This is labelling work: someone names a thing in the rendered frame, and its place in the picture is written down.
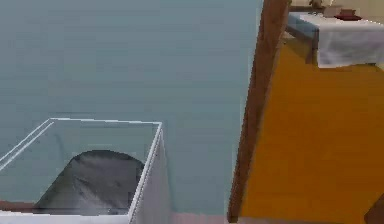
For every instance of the table with white cloth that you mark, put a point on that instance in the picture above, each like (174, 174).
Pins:
(350, 41)

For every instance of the dark red dish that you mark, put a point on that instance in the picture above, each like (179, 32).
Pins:
(348, 16)

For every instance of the grey rounded lump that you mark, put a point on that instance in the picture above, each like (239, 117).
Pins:
(96, 183)

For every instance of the beige small box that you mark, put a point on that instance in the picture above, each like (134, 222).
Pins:
(331, 11)

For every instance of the brown wooden door frame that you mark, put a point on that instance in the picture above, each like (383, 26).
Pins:
(263, 100)

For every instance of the white open box bin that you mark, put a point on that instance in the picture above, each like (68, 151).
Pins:
(150, 186)

